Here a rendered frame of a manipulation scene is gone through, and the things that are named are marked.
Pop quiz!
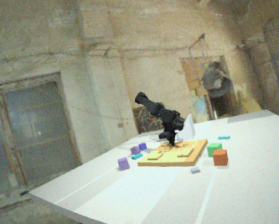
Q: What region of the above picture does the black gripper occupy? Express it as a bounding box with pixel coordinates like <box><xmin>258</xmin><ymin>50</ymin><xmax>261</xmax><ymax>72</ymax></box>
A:
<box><xmin>159</xmin><ymin>119</ymin><xmax>177</xmax><ymax>146</ymax></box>

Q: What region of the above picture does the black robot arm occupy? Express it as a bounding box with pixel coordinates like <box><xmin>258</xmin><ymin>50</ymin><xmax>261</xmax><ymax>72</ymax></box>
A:
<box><xmin>135</xmin><ymin>91</ymin><xmax>185</xmax><ymax>131</ymax></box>

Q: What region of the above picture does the teal square block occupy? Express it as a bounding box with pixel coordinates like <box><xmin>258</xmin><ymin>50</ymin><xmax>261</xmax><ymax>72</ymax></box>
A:
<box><xmin>131</xmin><ymin>154</ymin><xmax>143</xmax><ymax>159</ymax></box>

